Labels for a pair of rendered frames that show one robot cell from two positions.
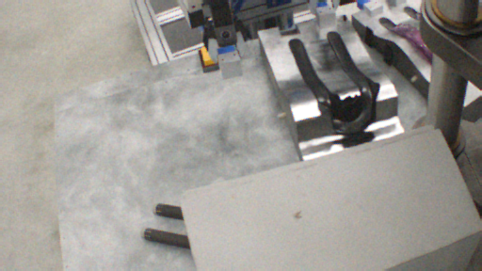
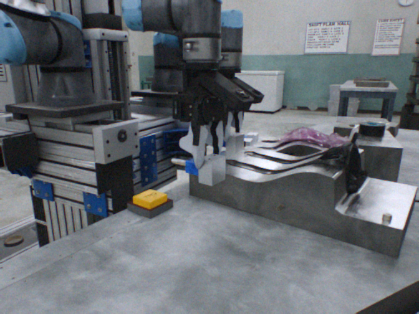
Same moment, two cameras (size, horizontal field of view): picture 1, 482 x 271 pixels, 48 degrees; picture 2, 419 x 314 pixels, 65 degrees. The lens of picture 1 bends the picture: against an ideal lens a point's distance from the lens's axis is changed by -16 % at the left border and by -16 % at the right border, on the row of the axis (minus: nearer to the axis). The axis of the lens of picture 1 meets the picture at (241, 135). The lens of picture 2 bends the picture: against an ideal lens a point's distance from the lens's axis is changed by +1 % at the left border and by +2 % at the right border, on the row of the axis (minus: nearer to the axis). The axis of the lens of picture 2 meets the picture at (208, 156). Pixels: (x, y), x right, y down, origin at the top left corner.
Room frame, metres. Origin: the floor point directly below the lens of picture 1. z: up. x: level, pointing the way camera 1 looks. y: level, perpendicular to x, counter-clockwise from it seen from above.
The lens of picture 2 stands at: (0.69, 0.50, 1.15)
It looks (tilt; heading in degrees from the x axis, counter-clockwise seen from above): 16 degrees down; 311
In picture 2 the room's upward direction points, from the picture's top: straight up
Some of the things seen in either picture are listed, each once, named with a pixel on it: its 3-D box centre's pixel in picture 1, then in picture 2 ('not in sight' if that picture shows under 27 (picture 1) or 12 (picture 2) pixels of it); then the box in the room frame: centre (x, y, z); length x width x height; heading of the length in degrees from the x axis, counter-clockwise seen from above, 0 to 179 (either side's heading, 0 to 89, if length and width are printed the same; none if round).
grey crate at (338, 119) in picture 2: not in sight; (360, 128); (1.91, -3.93, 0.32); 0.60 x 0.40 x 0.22; 20
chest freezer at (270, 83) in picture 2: not in sight; (249, 91); (5.15, -6.21, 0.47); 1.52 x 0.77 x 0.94; 15
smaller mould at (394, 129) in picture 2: not in sight; (376, 128); (1.09, -1.25, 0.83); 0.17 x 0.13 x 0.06; 4
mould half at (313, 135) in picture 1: (333, 89); (296, 177); (1.03, -0.24, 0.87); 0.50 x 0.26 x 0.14; 4
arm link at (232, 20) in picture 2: not in sight; (229, 32); (1.28, -0.29, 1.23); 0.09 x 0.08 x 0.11; 143
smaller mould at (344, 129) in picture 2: not in sight; (360, 134); (1.11, -1.04, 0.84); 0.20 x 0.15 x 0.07; 4
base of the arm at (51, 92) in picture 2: not in sight; (65, 85); (1.59, 0.05, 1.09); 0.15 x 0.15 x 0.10
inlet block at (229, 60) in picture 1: (226, 53); (194, 165); (1.16, 0.00, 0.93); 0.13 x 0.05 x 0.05; 4
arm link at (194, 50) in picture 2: not in sight; (201, 51); (1.14, 0.00, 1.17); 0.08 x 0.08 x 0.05
